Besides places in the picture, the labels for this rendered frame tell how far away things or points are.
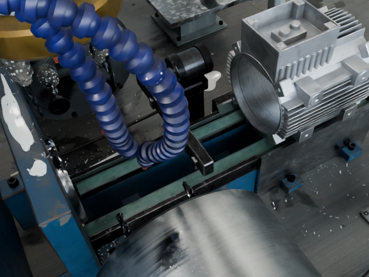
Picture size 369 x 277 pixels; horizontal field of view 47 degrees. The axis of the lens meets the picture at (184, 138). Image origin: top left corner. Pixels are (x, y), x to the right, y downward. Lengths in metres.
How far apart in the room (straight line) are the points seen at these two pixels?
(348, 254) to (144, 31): 0.83
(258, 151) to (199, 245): 0.41
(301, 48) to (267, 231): 0.32
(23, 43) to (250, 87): 0.53
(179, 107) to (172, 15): 0.83
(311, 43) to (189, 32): 0.61
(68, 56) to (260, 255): 0.26
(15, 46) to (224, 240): 0.27
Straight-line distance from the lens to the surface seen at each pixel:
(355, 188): 0.95
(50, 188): 0.53
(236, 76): 0.84
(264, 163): 0.81
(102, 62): 0.80
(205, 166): 0.66
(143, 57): 0.28
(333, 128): 0.88
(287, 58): 0.69
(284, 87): 0.70
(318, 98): 0.72
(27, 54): 0.43
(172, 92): 0.31
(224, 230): 0.45
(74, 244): 0.56
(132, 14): 1.38
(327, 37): 0.73
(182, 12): 1.16
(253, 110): 0.85
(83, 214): 0.66
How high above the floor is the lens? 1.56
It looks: 50 degrees down
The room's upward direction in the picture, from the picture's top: 5 degrees counter-clockwise
